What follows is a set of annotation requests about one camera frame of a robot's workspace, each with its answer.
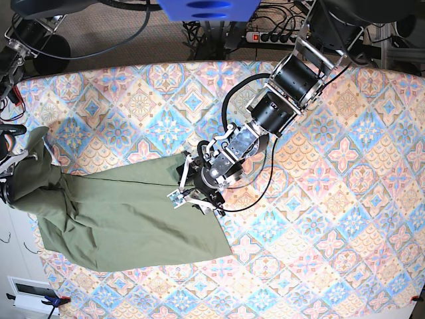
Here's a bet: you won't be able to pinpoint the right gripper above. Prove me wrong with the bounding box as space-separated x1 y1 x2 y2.
1 124 38 206

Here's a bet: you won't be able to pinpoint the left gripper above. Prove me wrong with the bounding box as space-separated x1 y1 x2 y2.
177 140 242 216

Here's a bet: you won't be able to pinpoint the green t-shirt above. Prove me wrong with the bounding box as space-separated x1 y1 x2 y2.
10 127 231 272

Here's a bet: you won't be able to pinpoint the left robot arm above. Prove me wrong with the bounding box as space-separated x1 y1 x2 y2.
168 1 371 215

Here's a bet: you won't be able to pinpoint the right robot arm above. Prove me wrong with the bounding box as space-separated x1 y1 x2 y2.
1 1 93 203

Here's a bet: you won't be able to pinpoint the red black clamp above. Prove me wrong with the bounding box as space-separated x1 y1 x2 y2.
7 85 24 106

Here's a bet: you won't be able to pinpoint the patterned tablecloth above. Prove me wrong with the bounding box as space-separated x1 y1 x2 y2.
19 62 424 318

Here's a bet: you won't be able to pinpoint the blue clamp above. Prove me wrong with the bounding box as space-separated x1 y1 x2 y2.
41 296 71 308

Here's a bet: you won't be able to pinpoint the white power strip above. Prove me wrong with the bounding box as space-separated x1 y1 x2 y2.
245 31 296 45

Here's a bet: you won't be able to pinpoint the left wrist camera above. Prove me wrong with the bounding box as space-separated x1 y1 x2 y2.
167 189 186 209

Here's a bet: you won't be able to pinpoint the tangled black cables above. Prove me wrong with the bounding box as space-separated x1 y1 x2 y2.
181 19 246 60

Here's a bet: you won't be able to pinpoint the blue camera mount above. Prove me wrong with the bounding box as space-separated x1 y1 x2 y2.
157 0 260 22

